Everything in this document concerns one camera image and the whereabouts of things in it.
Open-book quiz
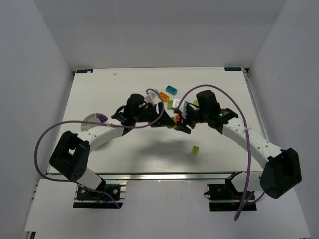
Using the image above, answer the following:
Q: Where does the orange yellow lego piece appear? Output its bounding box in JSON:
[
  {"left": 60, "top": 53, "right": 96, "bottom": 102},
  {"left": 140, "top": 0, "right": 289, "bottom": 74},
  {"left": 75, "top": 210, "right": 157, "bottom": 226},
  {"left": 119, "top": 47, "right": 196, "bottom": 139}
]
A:
[{"left": 173, "top": 114, "right": 180, "bottom": 129}]

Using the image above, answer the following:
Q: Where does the purple lego brick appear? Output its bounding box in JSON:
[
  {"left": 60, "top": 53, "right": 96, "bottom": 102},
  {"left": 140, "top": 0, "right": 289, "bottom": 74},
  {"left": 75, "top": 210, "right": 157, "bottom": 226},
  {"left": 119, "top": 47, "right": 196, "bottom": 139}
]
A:
[{"left": 97, "top": 115, "right": 108, "bottom": 123}]

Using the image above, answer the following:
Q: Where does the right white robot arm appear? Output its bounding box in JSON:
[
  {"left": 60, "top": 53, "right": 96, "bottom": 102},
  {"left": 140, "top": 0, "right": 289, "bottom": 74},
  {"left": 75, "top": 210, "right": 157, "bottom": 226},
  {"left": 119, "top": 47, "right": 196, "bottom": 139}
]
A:
[{"left": 172, "top": 90, "right": 302, "bottom": 199}]

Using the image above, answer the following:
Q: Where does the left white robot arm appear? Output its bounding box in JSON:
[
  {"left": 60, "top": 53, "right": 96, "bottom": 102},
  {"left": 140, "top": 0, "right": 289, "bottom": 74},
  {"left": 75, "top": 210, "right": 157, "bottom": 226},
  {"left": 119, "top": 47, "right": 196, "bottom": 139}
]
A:
[{"left": 49, "top": 94, "right": 175, "bottom": 191}]

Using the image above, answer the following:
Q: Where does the lime long lego brick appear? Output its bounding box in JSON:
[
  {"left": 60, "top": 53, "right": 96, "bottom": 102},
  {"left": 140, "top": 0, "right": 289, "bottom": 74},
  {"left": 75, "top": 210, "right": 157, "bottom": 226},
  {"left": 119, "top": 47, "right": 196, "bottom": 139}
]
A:
[{"left": 167, "top": 100, "right": 173, "bottom": 110}]

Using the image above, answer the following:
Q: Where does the orange long lego brick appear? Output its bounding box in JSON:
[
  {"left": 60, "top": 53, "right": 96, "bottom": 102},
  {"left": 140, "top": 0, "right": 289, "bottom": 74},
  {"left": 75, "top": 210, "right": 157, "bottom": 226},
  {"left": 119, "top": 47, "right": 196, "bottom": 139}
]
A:
[{"left": 159, "top": 92, "right": 170, "bottom": 102}]

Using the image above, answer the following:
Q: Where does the lime lego brick lower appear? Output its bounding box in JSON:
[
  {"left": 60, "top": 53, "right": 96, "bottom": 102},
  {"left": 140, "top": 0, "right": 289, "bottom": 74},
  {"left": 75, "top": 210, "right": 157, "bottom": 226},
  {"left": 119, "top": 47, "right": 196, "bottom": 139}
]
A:
[{"left": 191, "top": 145, "right": 199, "bottom": 155}]

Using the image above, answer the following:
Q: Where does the blue long lego brick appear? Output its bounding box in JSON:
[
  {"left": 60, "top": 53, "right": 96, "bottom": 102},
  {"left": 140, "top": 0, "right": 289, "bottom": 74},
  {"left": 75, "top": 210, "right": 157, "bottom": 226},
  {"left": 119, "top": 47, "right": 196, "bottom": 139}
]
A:
[{"left": 165, "top": 85, "right": 178, "bottom": 96}]

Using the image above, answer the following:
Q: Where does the white divided round container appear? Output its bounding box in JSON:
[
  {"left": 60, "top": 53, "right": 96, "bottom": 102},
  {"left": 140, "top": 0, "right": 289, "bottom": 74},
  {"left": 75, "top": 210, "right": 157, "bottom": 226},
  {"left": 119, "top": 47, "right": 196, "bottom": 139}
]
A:
[{"left": 80, "top": 113, "right": 107, "bottom": 131}]

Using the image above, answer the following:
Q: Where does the right blue corner label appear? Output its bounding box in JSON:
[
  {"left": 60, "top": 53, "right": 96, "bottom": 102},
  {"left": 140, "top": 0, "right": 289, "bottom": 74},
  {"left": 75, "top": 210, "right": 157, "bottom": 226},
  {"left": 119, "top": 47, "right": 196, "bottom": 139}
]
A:
[{"left": 224, "top": 67, "right": 242, "bottom": 72}]

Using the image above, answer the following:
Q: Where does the blue corner label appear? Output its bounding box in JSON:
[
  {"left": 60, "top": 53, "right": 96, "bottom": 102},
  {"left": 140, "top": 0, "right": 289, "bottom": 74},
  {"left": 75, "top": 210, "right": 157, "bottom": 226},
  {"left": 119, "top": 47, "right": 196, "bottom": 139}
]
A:
[
  {"left": 76, "top": 69, "right": 93, "bottom": 74},
  {"left": 224, "top": 67, "right": 242, "bottom": 72}
]

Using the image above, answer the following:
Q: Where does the left blue corner label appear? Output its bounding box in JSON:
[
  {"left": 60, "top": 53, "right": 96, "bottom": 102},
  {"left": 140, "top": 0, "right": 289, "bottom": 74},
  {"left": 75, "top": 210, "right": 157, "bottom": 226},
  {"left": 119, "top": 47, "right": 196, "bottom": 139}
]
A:
[{"left": 76, "top": 69, "right": 93, "bottom": 74}]

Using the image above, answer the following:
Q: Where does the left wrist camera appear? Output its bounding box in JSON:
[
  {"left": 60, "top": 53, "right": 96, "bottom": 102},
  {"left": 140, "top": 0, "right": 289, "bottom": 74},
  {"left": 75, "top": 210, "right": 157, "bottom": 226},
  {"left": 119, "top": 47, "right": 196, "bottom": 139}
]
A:
[{"left": 145, "top": 89, "right": 159, "bottom": 105}]

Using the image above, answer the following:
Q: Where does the aluminium front rail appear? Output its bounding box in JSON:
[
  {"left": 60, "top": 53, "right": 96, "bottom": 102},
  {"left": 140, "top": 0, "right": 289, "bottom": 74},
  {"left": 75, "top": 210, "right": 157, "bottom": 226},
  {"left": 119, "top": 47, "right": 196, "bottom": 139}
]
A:
[{"left": 44, "top": 172, "right": 284, "bottom": 182}]

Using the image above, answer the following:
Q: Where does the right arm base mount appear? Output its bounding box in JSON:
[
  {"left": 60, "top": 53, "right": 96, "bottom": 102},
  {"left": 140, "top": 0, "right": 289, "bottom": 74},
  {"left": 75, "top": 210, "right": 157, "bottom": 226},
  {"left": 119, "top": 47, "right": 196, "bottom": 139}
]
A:
[{"left": 204, "top": 184, "right": 243, "bottom": 212}]

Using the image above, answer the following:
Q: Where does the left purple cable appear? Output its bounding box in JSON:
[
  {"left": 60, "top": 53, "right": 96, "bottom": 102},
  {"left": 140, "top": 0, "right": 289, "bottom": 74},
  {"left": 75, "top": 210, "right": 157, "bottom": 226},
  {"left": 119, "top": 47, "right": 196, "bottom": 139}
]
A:
[{"left": 33, "top": 88, "right": 165, "bottom": 209}]

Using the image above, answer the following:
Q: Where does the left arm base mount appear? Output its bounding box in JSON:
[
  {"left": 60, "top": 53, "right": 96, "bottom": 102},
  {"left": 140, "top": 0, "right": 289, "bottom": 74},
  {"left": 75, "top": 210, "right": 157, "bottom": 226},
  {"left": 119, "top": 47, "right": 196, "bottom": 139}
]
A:
[{"left": 73, "top": 184, "right": 126, "bottom": 209}]

